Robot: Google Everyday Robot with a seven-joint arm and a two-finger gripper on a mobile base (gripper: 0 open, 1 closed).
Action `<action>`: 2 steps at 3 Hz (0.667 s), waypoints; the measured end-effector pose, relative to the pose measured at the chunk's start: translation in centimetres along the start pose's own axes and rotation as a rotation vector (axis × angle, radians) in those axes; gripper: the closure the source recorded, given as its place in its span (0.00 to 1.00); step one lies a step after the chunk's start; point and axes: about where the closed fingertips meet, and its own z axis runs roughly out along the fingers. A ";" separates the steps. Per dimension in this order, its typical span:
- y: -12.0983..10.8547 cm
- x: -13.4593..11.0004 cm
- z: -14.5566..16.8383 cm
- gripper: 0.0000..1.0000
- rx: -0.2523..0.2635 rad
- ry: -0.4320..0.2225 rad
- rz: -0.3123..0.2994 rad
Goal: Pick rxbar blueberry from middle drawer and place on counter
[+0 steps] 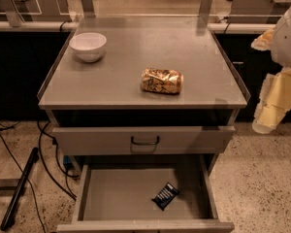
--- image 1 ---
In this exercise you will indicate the middle grey upright post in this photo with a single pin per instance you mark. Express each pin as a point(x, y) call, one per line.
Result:
point(88, 8)

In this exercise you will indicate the grey upright post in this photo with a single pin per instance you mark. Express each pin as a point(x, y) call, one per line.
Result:
point(88, 8)
point(204, 9)
point(12, 14)

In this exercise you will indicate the right grey upright post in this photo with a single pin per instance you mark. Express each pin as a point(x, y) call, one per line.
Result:
point(204, 9)

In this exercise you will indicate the white horizontal rail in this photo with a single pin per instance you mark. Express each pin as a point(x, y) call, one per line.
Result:
point(220, 28)

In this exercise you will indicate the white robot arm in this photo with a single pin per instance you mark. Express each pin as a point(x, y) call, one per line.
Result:
point(281, 45)

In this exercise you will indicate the white ceramic bowl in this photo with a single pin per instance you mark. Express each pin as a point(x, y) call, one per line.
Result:
point(88, 47)

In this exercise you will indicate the black bar on floor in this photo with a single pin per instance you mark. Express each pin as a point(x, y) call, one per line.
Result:
point(9, 217)

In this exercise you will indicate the crushed golden drink can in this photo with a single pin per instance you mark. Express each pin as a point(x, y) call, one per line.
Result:
point(162, 81)

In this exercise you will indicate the open grey middle drawer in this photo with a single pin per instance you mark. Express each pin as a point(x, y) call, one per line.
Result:
point(116, 191)

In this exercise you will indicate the dark blue rxbar wrapper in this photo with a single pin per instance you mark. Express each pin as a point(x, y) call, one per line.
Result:
point(165, 196)

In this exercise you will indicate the black drawer handle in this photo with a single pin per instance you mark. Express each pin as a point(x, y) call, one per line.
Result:
point(154, 142)

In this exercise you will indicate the grey drawer cabinet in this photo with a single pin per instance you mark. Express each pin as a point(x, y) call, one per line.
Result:
point(107, 93)

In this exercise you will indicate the closed grey top drawer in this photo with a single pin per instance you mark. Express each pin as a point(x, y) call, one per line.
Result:
point(116, 140)

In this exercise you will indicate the left grey upright post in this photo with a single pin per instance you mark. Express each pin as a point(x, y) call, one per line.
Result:
point(12, 14)

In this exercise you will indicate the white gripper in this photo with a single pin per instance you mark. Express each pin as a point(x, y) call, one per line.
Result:
point(288, 41)

